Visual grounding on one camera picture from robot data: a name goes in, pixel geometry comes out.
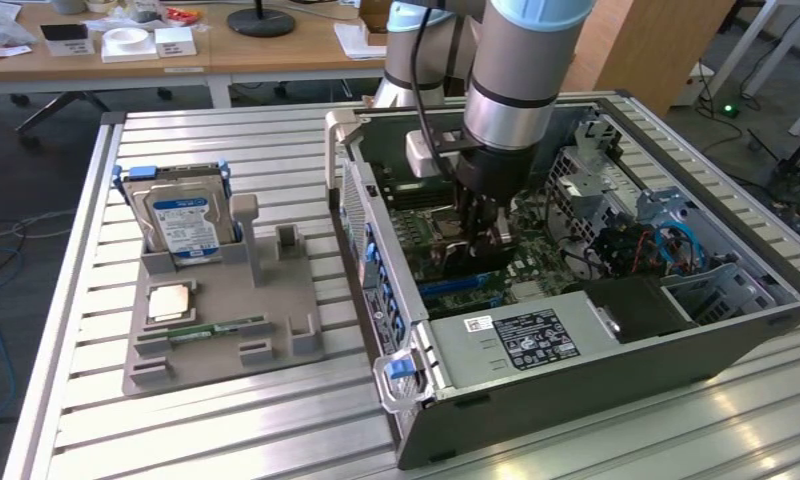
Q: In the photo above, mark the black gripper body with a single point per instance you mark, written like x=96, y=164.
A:
x=489, y=175

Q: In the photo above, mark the graphics card with black cooler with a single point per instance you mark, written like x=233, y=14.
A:
x=480, y=262

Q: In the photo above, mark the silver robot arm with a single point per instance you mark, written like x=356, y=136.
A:
x=520, y=75

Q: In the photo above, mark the CPU socket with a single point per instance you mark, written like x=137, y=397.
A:
x=440, y=225

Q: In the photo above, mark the perforated metal drive cage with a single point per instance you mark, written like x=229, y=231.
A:
x=587, y=190

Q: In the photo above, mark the green motherboard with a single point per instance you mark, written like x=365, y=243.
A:
x=540, y=250

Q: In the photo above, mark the blue PCIe expansion slot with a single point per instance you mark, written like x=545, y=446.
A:
x=449, y=288

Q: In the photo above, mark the silver chipset heatsink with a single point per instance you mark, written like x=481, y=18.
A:
x=529, y=291

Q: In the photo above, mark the stack of white papers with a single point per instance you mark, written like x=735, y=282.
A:
x=356, y=42

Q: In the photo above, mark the white device box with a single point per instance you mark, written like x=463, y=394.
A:
x=696, y=97

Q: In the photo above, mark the wooden cabinet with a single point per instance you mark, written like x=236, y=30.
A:
x=654, y=50

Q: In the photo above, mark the grey power supply unit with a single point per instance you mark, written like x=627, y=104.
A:
x=467, y=350

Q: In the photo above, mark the brown cardboard box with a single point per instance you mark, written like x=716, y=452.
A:
x=373, y=17

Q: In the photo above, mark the wooden desk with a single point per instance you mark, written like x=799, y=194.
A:
x=273, y=55
x=73, y=67

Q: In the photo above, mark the blue case latch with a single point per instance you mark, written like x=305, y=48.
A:
x=400, y=371

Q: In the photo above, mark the metal disk bay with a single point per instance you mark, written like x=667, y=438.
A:
x=720, y=292

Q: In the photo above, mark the grey printed parts rack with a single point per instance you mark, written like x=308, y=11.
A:
x=240, y=300

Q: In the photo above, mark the open grey PC case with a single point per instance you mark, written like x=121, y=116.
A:
x=573, y=395

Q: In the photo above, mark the black round lamp base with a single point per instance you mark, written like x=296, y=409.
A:
x=260, y=24

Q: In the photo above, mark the hard disk with blue caddy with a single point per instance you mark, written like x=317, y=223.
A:
x=180, y=225

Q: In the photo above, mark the green RAM stick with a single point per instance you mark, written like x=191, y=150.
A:
x=200, y=331

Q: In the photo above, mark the CPU with metal lid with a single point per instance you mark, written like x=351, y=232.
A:
x=168, y=302

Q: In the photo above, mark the plain white box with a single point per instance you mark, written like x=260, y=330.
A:
x=173, y=37

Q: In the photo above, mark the small red object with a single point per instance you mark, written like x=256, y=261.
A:
x=181, y=17

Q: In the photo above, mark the flat white box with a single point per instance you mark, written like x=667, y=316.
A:
x=149, y=54

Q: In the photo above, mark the dark grey pouch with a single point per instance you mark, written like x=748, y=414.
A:
x=148, y=16

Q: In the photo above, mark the white tape roll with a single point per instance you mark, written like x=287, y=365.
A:
x=114, y=42

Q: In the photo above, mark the crumpled white paper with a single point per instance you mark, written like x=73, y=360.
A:
x=106, y=22

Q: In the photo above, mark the black office chair base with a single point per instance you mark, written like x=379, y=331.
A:
x=60, y=107

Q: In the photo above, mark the small white bowl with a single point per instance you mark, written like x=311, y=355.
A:
x=100, y=5

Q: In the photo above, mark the white box with black top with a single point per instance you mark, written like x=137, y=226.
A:
x=62, y=32

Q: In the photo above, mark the grey cup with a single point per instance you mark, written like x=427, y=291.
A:
x=69, y=6

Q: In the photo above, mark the white paper card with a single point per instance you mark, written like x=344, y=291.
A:
x=6, y=51

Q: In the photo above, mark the clear plastic bag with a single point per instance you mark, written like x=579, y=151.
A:
x=2, y=22

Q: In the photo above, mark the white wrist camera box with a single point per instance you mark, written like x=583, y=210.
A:
x=423, y=155

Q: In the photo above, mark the white table frame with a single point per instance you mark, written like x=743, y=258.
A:
x=740, y=45

